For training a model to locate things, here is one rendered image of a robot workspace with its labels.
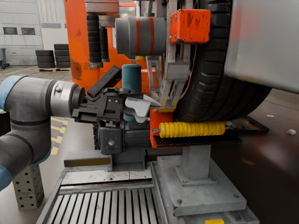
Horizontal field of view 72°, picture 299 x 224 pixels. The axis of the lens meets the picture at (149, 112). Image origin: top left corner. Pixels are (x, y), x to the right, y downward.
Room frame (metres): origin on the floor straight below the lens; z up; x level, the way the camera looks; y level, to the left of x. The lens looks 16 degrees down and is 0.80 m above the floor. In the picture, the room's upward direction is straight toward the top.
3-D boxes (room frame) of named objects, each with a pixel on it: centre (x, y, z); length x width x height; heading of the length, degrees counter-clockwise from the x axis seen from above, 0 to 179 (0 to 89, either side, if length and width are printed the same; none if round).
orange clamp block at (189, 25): (0.53, -0.09, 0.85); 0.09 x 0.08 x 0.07; 7
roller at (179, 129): (0.74, -0.16, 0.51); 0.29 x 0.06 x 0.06; 97
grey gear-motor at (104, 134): (1.14, 0.09, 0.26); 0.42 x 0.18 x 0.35; 97
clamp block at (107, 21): (0.99, 0.18, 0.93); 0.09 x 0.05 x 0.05; 97
